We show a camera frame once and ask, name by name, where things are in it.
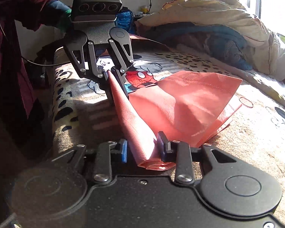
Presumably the red rubber band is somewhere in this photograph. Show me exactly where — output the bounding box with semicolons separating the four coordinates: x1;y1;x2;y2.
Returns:
239;97;254;109

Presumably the pink non-woven shopping bag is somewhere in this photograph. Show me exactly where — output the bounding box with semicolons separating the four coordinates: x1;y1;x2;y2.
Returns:
108;70;242;170

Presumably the gloved left hand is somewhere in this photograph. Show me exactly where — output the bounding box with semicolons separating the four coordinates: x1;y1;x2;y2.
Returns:
40;0;72;32

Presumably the cartoon mouse bed blanket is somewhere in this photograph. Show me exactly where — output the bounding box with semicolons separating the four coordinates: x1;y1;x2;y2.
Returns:
47;36;285;223

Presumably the blue clothing pile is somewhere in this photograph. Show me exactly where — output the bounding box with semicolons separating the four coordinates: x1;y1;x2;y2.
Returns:
143;22;253;70

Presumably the cream crumpled duvet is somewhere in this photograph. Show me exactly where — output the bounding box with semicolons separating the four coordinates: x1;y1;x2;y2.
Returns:
136;0;285;81

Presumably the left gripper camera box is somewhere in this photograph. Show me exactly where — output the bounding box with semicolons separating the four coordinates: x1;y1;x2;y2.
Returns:
70;0;122;23

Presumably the black thin cable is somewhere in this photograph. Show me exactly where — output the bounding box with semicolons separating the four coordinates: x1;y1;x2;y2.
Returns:
20;55;72;67

